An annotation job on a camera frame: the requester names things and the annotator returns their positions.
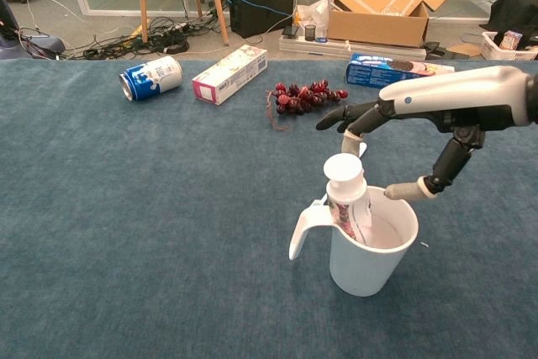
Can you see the small carton in basket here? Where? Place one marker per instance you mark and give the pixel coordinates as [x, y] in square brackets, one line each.
[510, 39]

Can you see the white plastic bag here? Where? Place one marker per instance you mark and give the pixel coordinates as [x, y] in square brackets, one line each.
[313, 12]

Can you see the black flat floor bracket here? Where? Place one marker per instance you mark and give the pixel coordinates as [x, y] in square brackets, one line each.
[433, 49]

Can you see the open cardboard box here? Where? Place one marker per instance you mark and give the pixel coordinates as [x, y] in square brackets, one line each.
[378, 24]

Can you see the blue cookie box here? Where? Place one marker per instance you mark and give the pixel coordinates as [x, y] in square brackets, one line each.
[378, 73]

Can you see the red grape bunch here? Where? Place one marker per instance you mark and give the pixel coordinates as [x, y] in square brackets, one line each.
[302, 96]

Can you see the black computer tower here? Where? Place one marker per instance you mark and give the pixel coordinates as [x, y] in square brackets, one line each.
[260, 1]

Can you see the white plastic basket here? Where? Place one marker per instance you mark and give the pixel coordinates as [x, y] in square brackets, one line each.
[510, 54]

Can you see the white toothpaste tube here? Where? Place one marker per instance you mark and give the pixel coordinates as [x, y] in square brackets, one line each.
[344, 191]

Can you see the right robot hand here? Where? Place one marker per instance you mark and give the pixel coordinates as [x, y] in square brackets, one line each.
[462, 94]

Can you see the dark blue rounded base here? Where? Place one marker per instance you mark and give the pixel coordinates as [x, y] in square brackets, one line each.
[42, 45]

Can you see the aluminium profile platform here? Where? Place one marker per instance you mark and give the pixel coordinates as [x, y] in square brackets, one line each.
[319, 49]

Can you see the black cloth covered stand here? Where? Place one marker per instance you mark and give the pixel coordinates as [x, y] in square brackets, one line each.
[517, 10]

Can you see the blue carpet mat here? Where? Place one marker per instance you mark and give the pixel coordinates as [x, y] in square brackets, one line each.
[126, 228]

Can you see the light blue toothbrush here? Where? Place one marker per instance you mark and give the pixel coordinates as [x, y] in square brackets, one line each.
[363, 149]

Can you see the flat cardboard piece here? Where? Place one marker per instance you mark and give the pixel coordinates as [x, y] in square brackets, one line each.
[466, 50]

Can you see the blue and white can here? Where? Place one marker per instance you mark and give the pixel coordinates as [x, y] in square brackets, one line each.
[153, 77]

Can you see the black mesh pen cup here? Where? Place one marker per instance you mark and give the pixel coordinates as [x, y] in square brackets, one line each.
[310, 33]

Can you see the pink floral toothpaste box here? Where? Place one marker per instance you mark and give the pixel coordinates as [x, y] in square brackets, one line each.
[231, 75]

